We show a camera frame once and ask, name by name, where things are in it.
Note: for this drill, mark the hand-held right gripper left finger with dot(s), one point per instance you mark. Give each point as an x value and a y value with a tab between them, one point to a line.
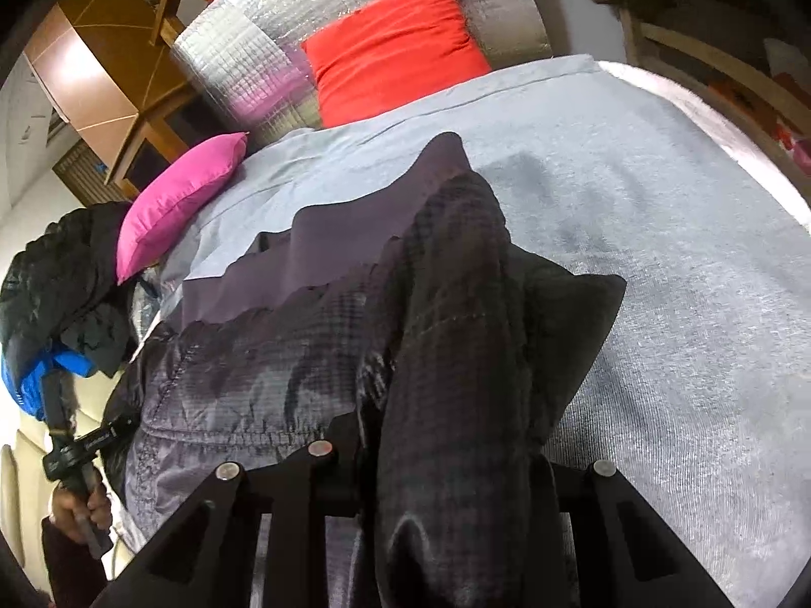
345	456

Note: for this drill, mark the pink pillow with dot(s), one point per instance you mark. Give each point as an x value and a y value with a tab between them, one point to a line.
171	202

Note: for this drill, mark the pile of black clothes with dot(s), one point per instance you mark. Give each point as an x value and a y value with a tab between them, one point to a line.
69	278

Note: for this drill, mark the wooden cabinet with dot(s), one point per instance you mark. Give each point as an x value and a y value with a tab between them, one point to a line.
101	82

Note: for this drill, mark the person's left forearm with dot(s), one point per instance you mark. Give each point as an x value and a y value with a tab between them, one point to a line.
69	570

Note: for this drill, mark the pale patterned cloth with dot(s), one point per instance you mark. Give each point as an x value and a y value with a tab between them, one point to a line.
152	304

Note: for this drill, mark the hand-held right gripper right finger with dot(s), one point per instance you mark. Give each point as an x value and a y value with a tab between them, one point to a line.
570	487

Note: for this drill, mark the blue jacket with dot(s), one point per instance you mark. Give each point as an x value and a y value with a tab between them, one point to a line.
38	380

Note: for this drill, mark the silver foil insulation mat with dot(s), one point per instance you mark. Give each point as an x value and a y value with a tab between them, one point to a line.
260	63

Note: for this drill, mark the dark plaid puffer jacket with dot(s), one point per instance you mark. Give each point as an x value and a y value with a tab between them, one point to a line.
443	342

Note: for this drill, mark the red pillow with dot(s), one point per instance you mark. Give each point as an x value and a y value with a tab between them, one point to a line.
393	44

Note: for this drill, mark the grey blanket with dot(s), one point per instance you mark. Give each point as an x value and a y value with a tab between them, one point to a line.
665	266

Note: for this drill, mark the wooden shelf rack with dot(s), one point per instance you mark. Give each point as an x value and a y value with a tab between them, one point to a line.
716	31

